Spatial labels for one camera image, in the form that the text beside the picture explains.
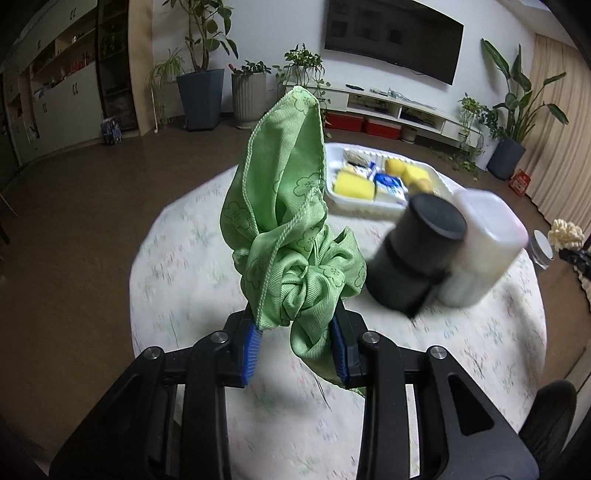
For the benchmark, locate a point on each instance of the large plant in dark pot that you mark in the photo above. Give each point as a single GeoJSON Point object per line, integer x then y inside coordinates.
{"type": "Point", "coordinates": [505, 157]}

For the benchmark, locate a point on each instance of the layered striped sponge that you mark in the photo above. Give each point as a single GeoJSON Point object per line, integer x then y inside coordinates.
{"type": "Point", "coordinates": [356, 158]}

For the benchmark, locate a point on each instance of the black cylinder container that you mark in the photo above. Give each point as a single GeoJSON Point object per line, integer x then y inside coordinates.
{"type": "Point", "coordinates": [415, 258]}

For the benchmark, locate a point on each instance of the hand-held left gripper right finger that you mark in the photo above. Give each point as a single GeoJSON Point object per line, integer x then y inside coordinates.
{"type": "Point", "coordinates": [340, 357]}

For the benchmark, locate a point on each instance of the tall plant in dark pot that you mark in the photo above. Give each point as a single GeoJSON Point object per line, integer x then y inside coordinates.
{"type": "Point", "coordinates": [201, 99]}

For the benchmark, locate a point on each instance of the blue and white packet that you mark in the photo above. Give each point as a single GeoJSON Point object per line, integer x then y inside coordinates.
{"type": "Point", "coordinates": [390, 187]}
{"type": "Point", "coordinates": [373, 171]}

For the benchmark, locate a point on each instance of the trailing green plant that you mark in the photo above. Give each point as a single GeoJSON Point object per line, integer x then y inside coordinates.
{"type": "Point", "coordinates": [304, 64]}

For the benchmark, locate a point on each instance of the green cloth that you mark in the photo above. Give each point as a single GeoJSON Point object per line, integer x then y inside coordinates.
{"type": "Point", "coordinates": [286, 184]}

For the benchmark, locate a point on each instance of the translucent plastic bin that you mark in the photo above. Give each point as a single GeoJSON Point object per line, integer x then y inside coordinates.
{"type": "Point", "coordinates": [485, 240]}

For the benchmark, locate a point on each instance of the small trailing plant white pot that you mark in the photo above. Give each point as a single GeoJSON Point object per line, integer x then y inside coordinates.
{"type": "Point", "coordinates": [473, 124]}

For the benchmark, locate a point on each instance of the yellow rounded sponge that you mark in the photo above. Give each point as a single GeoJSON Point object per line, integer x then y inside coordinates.
{"type": "Point", "coordinates": [395, 167]}

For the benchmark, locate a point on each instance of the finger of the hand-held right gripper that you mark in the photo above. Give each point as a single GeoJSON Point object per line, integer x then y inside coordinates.
{"type": "Point", "coordinates": [576, 257]}

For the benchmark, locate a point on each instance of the red floor box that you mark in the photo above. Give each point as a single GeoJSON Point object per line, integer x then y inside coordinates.
{"type": "Point", "coordinates": [521, 182]}

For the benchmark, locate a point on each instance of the cream chenille scrubber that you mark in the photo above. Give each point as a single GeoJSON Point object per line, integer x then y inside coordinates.
{"type": "Point", "coordinates": [565, 234]}

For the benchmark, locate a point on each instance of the wall cabinet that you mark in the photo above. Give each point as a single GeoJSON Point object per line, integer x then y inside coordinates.
{"type": "Point", "coordinates": [55, 92]}

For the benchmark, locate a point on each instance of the wall television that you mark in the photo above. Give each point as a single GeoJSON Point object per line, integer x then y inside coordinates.
{"type": "Point", "coordinates": [392, 37]}

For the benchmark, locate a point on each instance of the beige curtain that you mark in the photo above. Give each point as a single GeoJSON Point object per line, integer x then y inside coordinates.
{"type": "Point", "coordinates": [558, 138]}

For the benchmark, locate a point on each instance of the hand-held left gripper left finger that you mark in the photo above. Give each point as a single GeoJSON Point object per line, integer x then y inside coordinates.
{"type": "Point", "coordinates": [249, 355]}

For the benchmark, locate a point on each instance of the white television cabinet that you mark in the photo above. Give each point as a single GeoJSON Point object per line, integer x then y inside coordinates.
{"type": "Point", "coordinates": [415, 108]}

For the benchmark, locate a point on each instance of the black chair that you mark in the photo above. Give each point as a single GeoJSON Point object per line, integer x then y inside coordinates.
{"type": "Point", "coordinates": [549, 424]}

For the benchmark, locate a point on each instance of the thin-leaved potted plant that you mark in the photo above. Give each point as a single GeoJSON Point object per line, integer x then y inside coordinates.
{"type": "Point", "coordinates": [164, 74]}

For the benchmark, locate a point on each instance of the plant in ribbed pot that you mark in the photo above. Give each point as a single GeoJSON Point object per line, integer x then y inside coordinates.
{"type": "Point", "coordinates": [249, 99]}

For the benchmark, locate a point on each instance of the red storage box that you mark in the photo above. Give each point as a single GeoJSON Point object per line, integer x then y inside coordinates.
{"type": "Point", "coordinates": [344, 122]}
{"type": "Point", "coordinates": [383, 129]}

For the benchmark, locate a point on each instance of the round table with floral cloth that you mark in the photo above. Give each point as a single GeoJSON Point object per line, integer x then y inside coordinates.
{"type": "Point", "coordinates": [184, 258]}

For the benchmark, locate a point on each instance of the yellow square sponge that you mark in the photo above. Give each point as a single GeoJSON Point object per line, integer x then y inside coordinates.
{"type": "Point", "coordinates": [353, 184]}

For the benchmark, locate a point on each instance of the small pot under cabinet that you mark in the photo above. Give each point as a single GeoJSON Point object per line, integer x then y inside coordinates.
{"type": "Point", "coordinates": [408, 134]}

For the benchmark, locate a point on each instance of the small yellow block sponge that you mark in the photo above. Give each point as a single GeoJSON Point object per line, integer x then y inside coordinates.
{"type": "Point", "coordinates": [415, 174]}

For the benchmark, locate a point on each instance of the blue floor bag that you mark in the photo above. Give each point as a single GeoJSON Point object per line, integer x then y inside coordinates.
{"type": "Point", "coordinates": [111, 130]}

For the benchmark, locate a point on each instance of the white plastic tray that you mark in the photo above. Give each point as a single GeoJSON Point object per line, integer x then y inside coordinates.
{"type": "Point", "coordinates": [360, 206]}

